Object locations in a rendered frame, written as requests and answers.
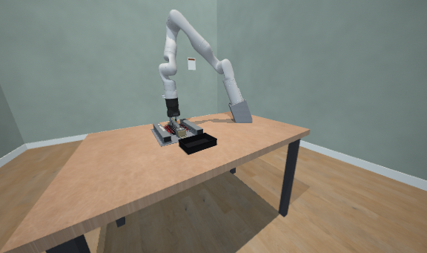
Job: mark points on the black parts tray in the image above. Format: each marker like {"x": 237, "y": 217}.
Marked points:
{"x": 196, "y": 143}

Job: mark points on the grey relay panel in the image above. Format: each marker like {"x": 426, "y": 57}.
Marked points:
{"x": 170, "y": 135}

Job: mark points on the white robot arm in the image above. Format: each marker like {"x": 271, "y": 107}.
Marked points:
{"x": 176, "y": 22}

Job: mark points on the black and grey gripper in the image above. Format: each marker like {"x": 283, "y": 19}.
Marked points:
{"x": 172, "y": 104}

